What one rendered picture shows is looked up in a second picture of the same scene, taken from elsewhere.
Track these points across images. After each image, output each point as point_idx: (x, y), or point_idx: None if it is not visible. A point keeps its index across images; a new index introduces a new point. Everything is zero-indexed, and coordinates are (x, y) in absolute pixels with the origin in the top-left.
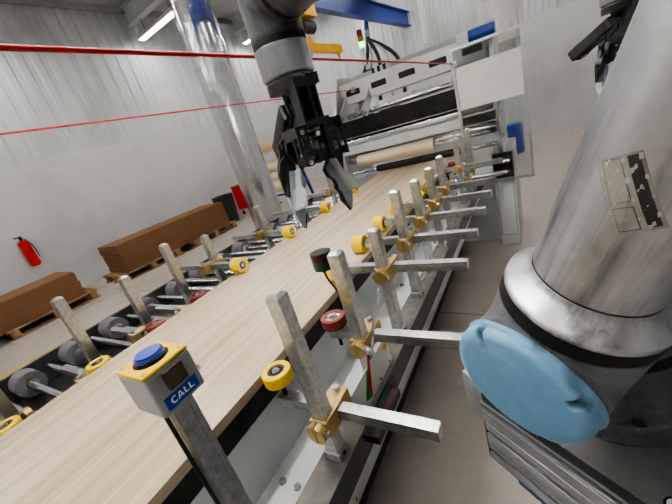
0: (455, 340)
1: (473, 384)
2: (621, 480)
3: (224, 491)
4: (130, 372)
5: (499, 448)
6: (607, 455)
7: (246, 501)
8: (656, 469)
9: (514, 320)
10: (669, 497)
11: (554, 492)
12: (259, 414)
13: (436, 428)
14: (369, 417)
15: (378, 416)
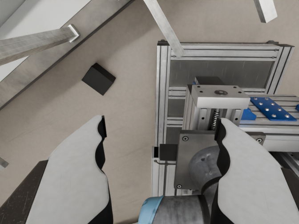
0: (260, 8)
1: (195, 103)
2: (177, 178)
3: (31, 54)
4: None
5: (187, 96)
6: (183, 173)
7: (49, 45)
8: (187, 181)
9: None
10: (180, 185)
11: (185, 120)
12: None
13: (179, 56)
14: (151, 13)
15: (157, 18)
